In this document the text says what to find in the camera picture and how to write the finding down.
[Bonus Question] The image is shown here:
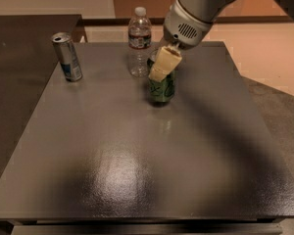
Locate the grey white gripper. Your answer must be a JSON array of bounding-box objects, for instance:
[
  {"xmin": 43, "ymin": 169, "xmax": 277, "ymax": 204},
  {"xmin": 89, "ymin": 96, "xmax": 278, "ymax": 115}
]
[{"xmin": 149, "ymin": 0, "xmax": 215, "ymax": 82}]

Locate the green soda can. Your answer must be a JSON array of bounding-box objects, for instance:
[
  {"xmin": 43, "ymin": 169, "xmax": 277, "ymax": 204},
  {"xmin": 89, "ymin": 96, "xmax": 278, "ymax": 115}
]
[{"xmin": 149, "ymin": 70, "xmax": 175, "ymax": 103}]

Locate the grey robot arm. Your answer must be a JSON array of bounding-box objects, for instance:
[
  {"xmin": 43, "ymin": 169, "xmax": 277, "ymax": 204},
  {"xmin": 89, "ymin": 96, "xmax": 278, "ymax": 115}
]
[{"xmin": 149, "ymin": 0, "xmax": 294, "ymax": 82}]

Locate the clear plastic water bottle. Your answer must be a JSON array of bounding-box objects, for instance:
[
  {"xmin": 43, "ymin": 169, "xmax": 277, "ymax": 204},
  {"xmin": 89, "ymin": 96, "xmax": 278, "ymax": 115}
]
[{"xmin": 127, "ymin": 7, "xmax": 152, "ymax": 77}]

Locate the silver blue slim can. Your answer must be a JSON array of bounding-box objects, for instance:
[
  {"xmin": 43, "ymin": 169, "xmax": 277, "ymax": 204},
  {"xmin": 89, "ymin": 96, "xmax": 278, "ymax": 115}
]
[{"xmin": 51, "ymin": 32, "xmax": 82, "ymax": 82}]

